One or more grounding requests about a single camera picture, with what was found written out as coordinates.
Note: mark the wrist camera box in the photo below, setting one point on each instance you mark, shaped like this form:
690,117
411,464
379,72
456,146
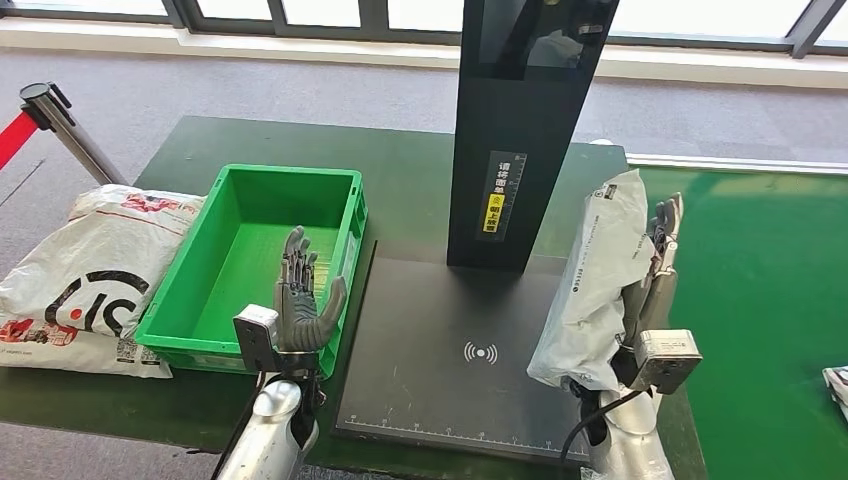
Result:
666,361
255,338

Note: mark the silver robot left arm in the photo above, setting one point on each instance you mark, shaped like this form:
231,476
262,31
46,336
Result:
272,430

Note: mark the silver stanchion post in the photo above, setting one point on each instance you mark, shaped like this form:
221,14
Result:
69,132

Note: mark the dark window frame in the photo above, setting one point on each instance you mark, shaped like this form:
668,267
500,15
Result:
371,23

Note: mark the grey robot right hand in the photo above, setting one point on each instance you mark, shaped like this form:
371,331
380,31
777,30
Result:
656,298

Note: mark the green plastic crate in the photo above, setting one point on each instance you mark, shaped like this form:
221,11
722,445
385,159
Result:
238,212

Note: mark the small white parcel bag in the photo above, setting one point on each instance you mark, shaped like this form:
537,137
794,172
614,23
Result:
596,285

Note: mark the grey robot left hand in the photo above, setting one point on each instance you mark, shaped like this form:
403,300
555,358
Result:
298,318

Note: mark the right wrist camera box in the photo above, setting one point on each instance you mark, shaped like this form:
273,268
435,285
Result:
666,361

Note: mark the white window sill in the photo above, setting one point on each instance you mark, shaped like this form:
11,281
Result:
265,50

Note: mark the large white parcel bag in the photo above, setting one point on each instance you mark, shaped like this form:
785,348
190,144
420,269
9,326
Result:
86,265

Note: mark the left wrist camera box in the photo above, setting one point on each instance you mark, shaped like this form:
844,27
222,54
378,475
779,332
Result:
255,338

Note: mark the red barrier belt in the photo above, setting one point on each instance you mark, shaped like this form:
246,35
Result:
14,139

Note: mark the dark green table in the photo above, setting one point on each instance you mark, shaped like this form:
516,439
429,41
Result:
397,172

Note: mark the black inbound scanner machine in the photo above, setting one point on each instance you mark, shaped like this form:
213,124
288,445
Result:
437,311

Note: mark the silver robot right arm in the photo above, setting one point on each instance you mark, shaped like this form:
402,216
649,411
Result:
629,437

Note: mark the black yellow ruler sticker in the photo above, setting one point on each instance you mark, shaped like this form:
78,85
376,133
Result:
500,197

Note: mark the white parcel bag black logo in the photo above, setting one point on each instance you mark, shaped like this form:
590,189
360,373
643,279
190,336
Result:
838,391

